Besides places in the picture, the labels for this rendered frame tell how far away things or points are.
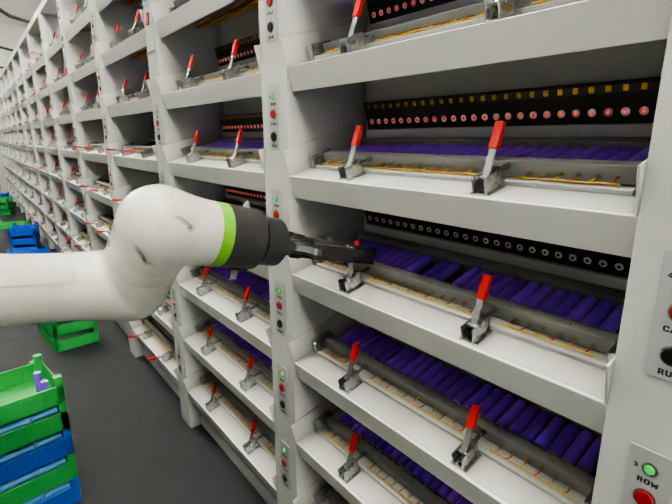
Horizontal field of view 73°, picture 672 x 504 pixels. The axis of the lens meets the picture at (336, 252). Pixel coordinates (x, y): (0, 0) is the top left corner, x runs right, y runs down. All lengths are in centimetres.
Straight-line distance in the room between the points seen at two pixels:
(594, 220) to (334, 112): 59
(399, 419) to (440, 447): 9
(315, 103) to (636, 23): 58
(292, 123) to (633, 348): 66
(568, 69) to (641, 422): 47
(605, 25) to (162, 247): 53
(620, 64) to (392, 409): 63
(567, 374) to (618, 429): 7
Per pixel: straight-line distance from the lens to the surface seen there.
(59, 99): 361
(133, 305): 69
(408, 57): 68
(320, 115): 95
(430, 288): 76
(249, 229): 64
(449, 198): 62
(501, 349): 64
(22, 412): 148
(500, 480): 75
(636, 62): 74
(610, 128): 71
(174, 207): 59
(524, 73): 80
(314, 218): 95
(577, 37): 56
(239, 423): 153
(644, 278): 52
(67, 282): 66
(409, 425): 82
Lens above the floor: 102
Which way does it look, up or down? 14 degrees down
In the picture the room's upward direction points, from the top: straight up
